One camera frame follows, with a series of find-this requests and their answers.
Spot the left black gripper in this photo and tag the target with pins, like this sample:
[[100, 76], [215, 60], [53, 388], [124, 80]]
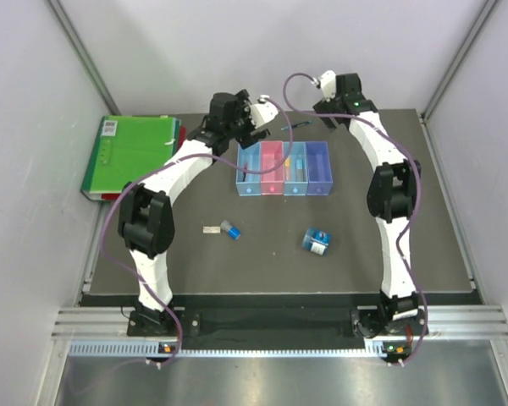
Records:
[[248, 139]]

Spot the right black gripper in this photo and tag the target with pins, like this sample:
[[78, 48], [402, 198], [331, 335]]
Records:
[[323, 106]]

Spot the red pen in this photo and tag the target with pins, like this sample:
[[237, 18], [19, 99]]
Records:
[[245, 172]]

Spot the blue pen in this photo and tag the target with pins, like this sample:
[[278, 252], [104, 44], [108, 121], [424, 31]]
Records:
[[297, 125]]

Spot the light blue drawer bin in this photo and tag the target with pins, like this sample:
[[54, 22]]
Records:
[[252, 185]]

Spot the orange highlighter marker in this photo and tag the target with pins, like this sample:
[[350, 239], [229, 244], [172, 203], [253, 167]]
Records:
[[287, 172]]

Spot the pink drawer bin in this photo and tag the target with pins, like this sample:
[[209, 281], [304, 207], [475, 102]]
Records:
[[272, 153]]

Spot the light blue clear highlighter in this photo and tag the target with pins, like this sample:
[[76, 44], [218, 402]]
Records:
[[299, 170]]

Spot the medium blue drawer bin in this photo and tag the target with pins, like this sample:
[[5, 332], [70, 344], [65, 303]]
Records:
[[294, 188]]

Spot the green plastic folder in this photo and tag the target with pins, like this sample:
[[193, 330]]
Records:
[[127, 156]]

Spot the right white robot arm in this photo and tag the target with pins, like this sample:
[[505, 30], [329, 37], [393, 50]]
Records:
[[391, 198]]

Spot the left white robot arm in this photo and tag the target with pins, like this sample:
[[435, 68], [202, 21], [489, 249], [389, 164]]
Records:
[[146, 222]]

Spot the small staples box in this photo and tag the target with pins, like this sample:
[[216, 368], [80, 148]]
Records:
[[211, 229]]

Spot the blue ink bottle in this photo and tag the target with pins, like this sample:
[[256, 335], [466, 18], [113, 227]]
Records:
[[316, 241]]

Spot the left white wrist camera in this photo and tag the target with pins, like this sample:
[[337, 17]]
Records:
[[262, 112]]

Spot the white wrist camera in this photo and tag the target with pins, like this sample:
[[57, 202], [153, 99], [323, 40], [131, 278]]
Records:
[[262, 112], [326, 83]]

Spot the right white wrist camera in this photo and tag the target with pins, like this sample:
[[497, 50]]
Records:
[[326, 83]]

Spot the left aluminium frame post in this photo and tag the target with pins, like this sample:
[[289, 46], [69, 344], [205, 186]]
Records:
[[80, 50]]

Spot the aluminium frame post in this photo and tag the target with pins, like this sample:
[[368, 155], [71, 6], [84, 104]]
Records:
[[80, 50], [479, 23]]

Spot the right aluminium frame post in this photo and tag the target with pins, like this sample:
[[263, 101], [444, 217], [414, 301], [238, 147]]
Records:
[[479, 23]]

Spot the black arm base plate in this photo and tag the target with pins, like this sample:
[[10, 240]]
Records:
[[273, 322]]

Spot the aluminium front rail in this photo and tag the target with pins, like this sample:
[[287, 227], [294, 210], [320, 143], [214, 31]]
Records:
[[445, 322]]

